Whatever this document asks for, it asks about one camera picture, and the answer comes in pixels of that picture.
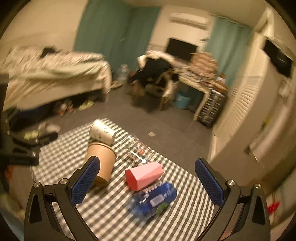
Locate clear glass cup with prints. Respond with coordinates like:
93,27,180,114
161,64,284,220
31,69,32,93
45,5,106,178
120,134,154,167

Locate white patterned paper cup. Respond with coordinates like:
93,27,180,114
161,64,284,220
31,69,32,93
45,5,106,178
89,119,116,146

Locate brown paper cup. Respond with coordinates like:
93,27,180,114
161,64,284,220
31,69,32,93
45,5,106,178
85,142,116,187

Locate pink hexagonal cup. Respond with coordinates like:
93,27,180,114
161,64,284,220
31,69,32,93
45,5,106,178
125,162,164,191

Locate red bottle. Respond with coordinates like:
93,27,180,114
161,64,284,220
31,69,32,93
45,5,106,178
267,201,280,215

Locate green slipper under bed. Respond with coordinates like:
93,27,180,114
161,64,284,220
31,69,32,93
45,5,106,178
78,100,94,111

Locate bed with patterned bedding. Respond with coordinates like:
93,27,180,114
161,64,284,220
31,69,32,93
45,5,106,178
1,46,111,110

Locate white louvered wardrobe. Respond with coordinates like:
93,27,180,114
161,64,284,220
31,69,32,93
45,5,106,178
208,6,295,185

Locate grey checkered tablecloth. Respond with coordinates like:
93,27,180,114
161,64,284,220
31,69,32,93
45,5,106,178
31,118,215,240

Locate blue plastic water bottle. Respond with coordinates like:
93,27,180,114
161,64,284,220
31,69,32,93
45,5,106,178
127,182,177,219

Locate large clear water jug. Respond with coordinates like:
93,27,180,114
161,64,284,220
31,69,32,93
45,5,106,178
114,64,130,86

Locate silver black suitcase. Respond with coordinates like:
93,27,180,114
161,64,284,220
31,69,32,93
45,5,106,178
198,90,227,128

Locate wooden chair with clothes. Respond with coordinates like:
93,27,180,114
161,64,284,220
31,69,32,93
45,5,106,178
128,50,179,110

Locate teal curtain left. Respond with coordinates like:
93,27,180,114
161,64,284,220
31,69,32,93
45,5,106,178
74,1,161,71

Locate teal curtain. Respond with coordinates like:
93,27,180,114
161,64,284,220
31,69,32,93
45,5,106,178
205,16,252,86
74,1,161,71

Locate blue laundry basket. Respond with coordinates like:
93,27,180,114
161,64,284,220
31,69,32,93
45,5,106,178
175,91,191,109

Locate white desk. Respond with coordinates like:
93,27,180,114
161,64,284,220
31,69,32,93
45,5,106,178
177,71,212,121

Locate plaid blanket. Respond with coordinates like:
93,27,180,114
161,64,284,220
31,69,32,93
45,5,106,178
189,52,217,80

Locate black hanging garment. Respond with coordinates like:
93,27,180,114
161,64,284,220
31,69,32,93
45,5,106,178
263,39,293,78

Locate black monitor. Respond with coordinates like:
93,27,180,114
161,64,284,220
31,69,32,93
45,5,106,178
166,38,198,62

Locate teal curtain right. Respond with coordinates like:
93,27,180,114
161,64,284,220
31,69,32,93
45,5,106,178
205,16,252,86

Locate white air conditioner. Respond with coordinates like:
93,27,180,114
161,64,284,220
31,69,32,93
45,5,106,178
170,13,209,29

